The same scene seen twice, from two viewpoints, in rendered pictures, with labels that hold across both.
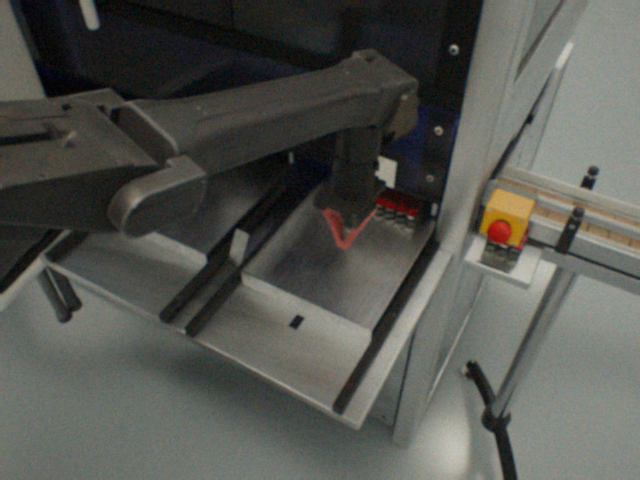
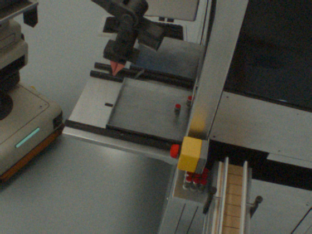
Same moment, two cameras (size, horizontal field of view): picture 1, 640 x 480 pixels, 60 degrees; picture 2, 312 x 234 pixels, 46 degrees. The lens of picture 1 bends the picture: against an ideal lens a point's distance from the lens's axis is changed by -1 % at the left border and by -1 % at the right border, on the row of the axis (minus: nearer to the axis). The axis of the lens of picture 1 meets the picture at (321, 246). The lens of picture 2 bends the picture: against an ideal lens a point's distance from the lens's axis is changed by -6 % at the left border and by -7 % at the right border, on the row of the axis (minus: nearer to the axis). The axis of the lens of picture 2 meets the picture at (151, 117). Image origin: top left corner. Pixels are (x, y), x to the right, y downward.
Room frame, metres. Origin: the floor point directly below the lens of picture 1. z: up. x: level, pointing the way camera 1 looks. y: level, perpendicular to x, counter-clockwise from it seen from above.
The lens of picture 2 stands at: (0.28, -0.95, 1.84)
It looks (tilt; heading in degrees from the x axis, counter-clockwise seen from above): 44 degrees down; 65
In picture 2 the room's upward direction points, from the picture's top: 9 degrees clockwise
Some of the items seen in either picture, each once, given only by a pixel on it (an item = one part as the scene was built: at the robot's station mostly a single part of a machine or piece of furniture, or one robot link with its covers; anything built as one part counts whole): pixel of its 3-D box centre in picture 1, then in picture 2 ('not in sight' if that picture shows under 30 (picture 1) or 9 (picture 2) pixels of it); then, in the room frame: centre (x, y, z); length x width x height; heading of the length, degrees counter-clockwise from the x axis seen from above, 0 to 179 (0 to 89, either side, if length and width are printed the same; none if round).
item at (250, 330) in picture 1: (255, 245); (151, 84); (0.76, 0.13, 0.87); 0.70 x 0.48 x 0.02; 60
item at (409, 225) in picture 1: (374, 207); not in sight; (0.84, -0.11, 0.90); 0.18 x 0.02 x 0.05; 60
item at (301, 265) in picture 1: (349, 244); (162, 112); (0.74, -0.05, 0.90); 0.34 x 0.26 x 0.04; 150
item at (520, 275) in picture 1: (506, 250); (196, 186); (0.75, -0.36, 0.87); 0.14 x 0.13 x 0.02; 150
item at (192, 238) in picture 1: (207, 186); (176, 59); (0.91, 0.24, 0.90); 0.34 x 0.26 x 0.04; 150
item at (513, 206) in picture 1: (507, 214); (191, 155); (0.72, -0.33, 1.00); 0.08 x 0.07 x 0.07; 150
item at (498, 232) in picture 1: (499, 230); (176, 151); (0.68, -0.31, 0.99); 0.04 x 0.04 x 0.04; 60
